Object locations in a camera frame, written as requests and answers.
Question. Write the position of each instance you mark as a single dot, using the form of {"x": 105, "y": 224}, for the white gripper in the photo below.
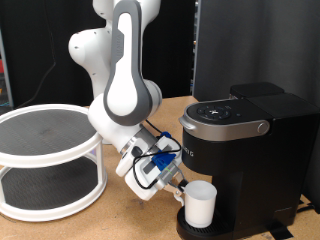
{"x": 146, "y": 186}

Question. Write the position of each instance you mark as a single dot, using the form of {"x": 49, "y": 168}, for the black Keurig coffee machine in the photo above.
{"x": 266, "y": 160}

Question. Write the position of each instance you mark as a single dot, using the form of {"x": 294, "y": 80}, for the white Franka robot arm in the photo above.
{"x": 126, "y": 83}

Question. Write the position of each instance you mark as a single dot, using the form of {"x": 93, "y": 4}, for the black tape piece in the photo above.
{"x": 280, "y": 231}

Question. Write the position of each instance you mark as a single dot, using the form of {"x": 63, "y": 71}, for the white two-tier turntable shelf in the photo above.
{"x": 50, "y": 156}

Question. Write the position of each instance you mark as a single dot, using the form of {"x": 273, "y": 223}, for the dark grey partition panel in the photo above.
{"x": 250, "y": 33}

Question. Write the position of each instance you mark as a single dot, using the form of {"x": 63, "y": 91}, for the black backdrop curtain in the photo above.
{"x": 33, "y": 50}

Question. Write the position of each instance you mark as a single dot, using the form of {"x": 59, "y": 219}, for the grey metal pole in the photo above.
{"x": 6, "y": 73}

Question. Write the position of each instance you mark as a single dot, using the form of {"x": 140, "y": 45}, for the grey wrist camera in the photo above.
{"x": 170, "y": 171}

